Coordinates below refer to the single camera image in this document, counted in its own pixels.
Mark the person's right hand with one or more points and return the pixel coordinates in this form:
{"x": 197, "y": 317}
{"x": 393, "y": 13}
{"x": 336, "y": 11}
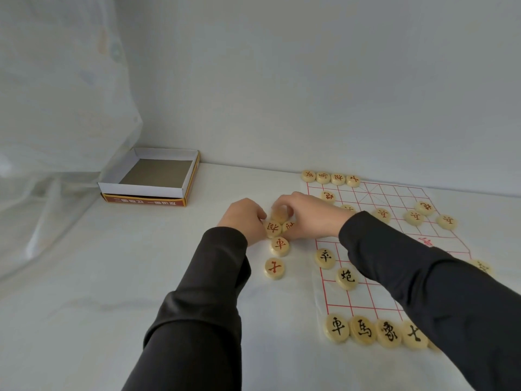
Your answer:
{"x": 317, "y": 219}

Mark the person's left hand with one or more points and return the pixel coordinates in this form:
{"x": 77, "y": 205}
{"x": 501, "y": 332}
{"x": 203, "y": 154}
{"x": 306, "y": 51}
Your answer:
{"x": 244, "y": 219}

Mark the red grid xiangqi board sheet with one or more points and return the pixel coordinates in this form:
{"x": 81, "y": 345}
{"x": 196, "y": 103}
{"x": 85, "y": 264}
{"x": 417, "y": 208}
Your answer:
{"x": 366, "y": 297}

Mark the white cardboard box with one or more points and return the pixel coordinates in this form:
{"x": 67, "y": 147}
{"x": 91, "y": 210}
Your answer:
{"x": 138, "y": 191}

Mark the person's left forearm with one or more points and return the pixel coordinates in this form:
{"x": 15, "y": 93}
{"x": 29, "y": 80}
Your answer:
{"x": 195, "y": 321}

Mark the person's right forearm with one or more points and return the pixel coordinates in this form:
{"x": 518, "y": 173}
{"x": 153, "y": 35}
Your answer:
{"x": 447, "y": 289}

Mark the sheer white curtain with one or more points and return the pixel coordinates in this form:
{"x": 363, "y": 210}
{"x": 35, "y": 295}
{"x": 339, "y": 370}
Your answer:
{"x": 53, "y": 118}

